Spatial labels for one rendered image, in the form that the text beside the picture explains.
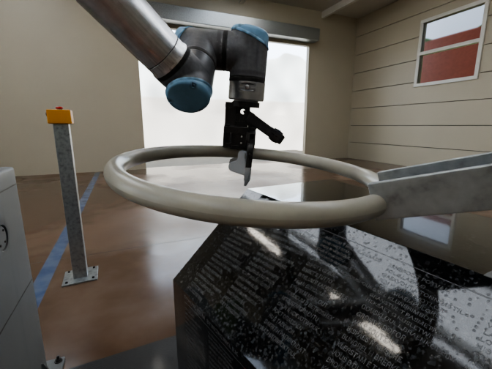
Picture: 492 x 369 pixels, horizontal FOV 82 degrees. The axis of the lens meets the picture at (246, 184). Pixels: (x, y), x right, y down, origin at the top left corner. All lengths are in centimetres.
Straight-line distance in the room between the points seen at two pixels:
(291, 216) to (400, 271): 24
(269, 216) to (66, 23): 705
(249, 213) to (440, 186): 23
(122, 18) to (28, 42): 669
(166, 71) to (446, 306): 57
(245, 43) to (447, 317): 62
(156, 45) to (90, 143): 642
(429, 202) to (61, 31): 709
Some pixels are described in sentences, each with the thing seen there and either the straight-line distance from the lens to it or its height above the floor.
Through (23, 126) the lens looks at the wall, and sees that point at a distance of 715.
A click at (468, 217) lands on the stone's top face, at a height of 81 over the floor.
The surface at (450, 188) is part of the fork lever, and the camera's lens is 40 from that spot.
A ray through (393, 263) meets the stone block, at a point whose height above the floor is 78.
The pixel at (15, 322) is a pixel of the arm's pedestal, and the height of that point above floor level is 39.
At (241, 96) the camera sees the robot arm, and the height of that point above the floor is 106.
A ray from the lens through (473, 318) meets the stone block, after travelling 46.
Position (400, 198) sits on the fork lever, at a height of 90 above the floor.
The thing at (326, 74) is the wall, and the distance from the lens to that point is 895.
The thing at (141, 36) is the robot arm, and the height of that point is 114.
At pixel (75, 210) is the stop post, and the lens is 208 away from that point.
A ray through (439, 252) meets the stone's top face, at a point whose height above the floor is 81.
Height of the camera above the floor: 99
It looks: 12 degrees down
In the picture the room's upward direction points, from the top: straight up
